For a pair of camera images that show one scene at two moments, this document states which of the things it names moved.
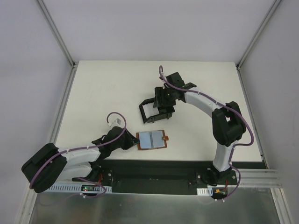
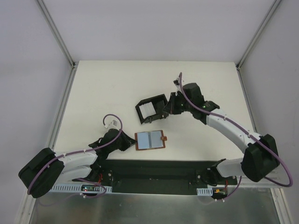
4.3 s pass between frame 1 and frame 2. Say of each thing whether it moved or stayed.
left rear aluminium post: stayed
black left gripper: stayed
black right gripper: moved
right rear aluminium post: stayed
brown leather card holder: stayed
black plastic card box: moved
